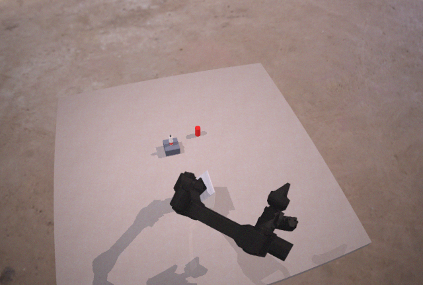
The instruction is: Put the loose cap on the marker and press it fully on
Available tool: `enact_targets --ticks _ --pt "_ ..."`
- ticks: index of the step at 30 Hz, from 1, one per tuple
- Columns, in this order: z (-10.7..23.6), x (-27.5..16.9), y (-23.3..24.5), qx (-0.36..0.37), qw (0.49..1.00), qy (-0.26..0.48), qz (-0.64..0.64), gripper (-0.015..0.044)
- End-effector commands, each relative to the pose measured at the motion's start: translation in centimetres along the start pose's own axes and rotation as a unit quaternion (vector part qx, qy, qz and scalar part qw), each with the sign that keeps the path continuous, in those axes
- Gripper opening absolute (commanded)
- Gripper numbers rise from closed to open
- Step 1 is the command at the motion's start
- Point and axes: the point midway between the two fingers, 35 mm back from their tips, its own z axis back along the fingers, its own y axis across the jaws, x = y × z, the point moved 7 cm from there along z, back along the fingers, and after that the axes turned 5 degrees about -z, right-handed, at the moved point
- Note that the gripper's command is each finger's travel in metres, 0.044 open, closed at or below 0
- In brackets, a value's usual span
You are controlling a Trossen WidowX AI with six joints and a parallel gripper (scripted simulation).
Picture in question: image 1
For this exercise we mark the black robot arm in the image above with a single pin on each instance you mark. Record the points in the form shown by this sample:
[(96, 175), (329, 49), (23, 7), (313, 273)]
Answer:
[(254, 240)]

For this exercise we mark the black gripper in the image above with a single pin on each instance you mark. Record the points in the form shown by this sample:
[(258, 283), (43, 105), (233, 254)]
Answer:
[(278, 202)]

